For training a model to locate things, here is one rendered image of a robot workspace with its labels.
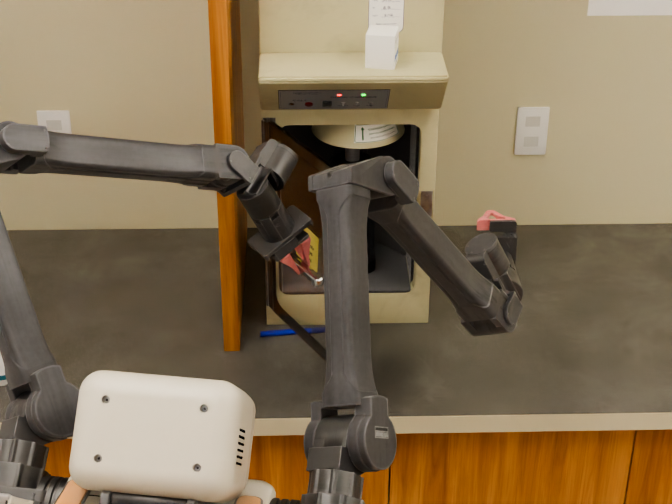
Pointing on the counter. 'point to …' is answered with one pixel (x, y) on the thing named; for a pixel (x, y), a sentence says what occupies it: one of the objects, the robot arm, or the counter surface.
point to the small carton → (381, 47)
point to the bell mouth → (358, 135)
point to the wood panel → (232, 67)
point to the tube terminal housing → (341, 37)
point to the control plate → (333, 98)
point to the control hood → (355, 77)
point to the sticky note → (313, 250)
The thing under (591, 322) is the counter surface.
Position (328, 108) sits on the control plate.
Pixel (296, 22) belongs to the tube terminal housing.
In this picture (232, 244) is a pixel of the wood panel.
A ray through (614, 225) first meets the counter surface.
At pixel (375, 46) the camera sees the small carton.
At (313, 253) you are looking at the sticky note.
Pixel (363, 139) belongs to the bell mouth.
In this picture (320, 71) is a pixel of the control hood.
